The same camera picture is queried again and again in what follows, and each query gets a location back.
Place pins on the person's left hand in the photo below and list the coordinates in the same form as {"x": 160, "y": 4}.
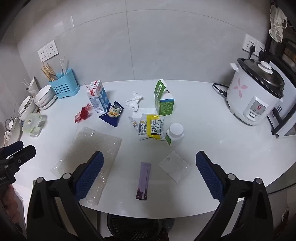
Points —
{"x": 9, "y": 204}

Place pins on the purple packet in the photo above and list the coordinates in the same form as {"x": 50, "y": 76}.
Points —
{"x": 144, "y": 176}

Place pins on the blue utensil holder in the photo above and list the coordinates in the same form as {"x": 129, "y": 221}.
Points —
{"x": 64, "y": 89}

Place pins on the yellow snack packet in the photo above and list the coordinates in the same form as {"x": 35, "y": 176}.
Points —
{"x": 153, "y": 126}

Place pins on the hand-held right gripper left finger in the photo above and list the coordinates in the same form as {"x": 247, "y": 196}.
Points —
{"x": 90, "y": 176}

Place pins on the bundle of wooden chopsticks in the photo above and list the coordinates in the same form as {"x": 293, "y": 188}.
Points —
{"x": 49, "y": 73}

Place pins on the white bowl dark rim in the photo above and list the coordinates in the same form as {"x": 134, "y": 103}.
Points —
{"x": 26, "y": 107}

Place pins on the stack of white bowls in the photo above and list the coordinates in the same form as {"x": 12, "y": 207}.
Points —
{"x": 45, "y": 95}

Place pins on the red yarn skein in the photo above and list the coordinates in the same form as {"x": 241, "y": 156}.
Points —
{"x": 82, "y": 114}

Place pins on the white wall socket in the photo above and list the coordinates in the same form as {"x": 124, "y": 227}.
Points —
{"x": 261, "y": 47}
{"x": 52, "y": 49}
{"x": 42, "y": 55}
{"x": 248, "y": 41}

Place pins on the crumpled white tissue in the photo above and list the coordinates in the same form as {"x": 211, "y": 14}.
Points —
{"x": 134, "y": 102}

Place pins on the small clear plastic bag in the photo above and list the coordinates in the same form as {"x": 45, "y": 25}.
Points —
{"x": 174, "y": 165}

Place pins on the glass container green lid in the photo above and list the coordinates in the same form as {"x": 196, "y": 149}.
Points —
{"x": 33, "y": 124}

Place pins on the white snack packet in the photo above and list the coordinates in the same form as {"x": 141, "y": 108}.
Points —
{"x": 141, "y": 126}

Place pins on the blue snack packet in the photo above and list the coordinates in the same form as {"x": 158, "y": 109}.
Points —
{"x": 111, "y": 119}

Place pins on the green carton box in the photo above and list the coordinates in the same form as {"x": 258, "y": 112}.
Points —
{"x": 166, "y": 106}

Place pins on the black plug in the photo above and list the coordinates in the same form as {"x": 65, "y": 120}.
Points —
{"x": 252, "y": 49}
{"x": 262, "y": 55}

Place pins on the white bottle green label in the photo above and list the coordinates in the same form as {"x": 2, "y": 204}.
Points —
{"x": 175, "y": 131}

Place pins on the white lace cloth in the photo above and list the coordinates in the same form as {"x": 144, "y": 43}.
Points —
{"x": 277, "y": 23}

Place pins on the white rice cooker pink flowers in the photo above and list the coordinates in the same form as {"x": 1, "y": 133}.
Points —
{"x": 242, "y": 97}

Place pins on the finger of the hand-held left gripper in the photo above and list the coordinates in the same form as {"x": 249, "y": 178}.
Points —
{"x": 24, "y": 154}
{"x": 13, "y": 147}

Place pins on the white cup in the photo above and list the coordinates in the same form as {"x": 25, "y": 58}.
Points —
{"x": 33, "y": 87}

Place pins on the blue white milk carton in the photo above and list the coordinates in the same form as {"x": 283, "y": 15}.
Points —
{"x": 99, "y": 99}

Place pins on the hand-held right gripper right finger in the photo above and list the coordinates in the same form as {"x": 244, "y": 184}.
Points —
{"x": 209, "y": 178}

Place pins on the clear bubble wrap sheet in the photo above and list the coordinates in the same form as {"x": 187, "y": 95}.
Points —
{"x": 92, "y": 143}

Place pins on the white microwave oven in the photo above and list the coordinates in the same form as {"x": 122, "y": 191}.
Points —
{"x": 286, "y": 120}

